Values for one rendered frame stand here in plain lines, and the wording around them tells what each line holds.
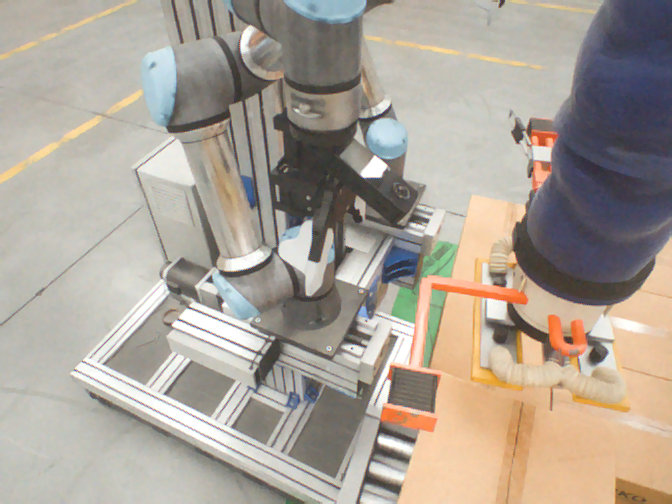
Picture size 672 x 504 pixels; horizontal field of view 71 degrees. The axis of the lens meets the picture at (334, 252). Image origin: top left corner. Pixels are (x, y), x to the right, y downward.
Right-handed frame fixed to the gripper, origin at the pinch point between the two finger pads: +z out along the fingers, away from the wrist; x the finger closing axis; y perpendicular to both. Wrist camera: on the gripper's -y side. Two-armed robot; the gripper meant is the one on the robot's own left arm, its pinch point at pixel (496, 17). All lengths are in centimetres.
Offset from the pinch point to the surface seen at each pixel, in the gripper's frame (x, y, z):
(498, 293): 73, -21, 25
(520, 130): 10.3, -14.7, 24.8
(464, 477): 95, -27, 57
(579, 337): 77, -36, 25
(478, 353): 79, -21, 37
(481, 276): 58, -17, 37
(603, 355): 71, -43, 35
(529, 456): 85, -38, 57
